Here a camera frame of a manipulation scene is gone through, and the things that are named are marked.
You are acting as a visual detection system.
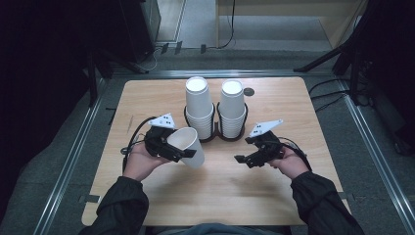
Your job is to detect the black cabinet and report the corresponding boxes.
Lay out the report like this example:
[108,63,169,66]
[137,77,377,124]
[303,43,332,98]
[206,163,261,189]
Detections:
[117,0,161,64]

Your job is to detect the light wooden furniture panel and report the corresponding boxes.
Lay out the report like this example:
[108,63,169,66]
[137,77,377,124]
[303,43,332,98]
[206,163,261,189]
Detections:
[214,0,370,51]

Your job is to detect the black stand pole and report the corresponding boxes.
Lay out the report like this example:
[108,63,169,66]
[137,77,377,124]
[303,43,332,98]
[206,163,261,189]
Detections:
[85,48,114,108]

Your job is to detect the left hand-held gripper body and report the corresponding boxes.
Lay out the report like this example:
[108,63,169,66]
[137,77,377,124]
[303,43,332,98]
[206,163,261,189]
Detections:
[143,113,184,164]

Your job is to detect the white disposable paper cup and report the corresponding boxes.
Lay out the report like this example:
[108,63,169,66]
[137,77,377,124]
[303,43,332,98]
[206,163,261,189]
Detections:
[165,126,207,170]

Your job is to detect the black floor cable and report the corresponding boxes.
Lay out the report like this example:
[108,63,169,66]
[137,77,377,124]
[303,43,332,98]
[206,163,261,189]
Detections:
[308,77,350,96]
[313,93,348,114]

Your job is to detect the black tripod stand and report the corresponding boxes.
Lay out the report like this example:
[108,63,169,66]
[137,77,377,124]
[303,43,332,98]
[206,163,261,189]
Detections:
[293,0,380,106]

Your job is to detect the person's right hand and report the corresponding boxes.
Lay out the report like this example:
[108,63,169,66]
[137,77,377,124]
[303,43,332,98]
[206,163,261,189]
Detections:
[266,146,310,180]

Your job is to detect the dark wooden cup holder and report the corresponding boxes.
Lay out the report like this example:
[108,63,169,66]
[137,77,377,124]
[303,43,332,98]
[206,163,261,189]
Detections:
[183,102,250,144]

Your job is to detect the metal floor rail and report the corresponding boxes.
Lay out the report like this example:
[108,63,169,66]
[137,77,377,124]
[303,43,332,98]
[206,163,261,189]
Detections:
[338,79,415,235]
[32,77,110,235]

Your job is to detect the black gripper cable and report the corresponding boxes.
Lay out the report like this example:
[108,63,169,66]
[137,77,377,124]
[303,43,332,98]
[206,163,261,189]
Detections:
[120,116,159,174]
[277,136,313,172]

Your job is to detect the black hanging cable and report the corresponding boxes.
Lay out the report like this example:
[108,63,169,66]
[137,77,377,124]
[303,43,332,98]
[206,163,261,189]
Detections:
[216,0,237,51]

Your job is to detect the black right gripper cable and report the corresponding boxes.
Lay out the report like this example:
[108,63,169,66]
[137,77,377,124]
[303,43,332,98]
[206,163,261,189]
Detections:
[277,136,313,172]

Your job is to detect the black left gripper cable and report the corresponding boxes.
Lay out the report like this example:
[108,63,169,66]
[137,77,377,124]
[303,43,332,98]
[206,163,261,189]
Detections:
[120,116,159,174]

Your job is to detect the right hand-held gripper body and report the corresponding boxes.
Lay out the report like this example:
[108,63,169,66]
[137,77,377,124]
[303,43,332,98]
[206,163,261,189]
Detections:
[244,118,286,163]

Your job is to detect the person's left hand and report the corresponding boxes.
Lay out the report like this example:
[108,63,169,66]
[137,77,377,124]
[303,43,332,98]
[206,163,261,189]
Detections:
[122,141,171,182]

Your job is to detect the stack of white cups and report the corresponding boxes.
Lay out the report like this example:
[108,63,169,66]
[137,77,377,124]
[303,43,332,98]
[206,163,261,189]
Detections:
[217,79,248,140]
[184,75,216,141]

